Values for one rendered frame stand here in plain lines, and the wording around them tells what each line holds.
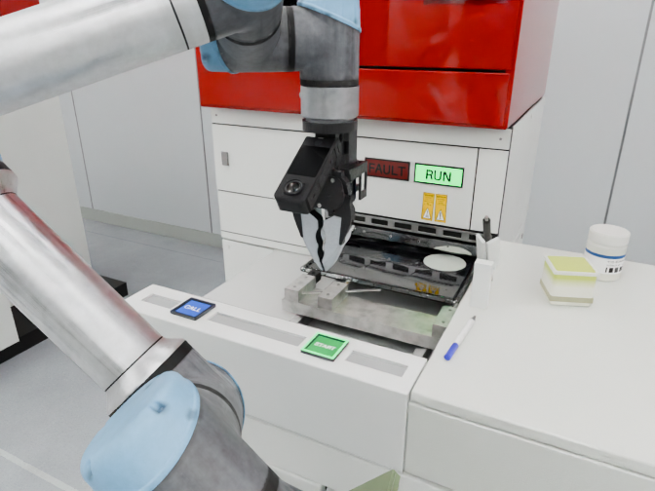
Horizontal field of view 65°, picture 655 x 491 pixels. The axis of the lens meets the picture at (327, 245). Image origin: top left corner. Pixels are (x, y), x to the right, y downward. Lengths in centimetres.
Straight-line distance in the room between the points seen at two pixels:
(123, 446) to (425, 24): 97
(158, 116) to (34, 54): 327
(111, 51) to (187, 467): 36
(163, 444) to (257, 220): 112
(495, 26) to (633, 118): 162
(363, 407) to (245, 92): 90
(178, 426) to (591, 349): 63
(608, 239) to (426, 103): 46
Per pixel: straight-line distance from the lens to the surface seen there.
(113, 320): 62
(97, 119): 423
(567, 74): 267
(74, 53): 53
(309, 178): 63
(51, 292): 63
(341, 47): 65
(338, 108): 66
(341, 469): 88
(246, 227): 156
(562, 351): 87
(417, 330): 102
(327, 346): 81
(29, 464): 224
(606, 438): 73
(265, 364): 83
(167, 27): 52
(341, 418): 81
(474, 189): 125
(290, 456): 92
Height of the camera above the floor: 141
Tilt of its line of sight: 22 degrees down
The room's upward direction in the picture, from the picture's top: straight up
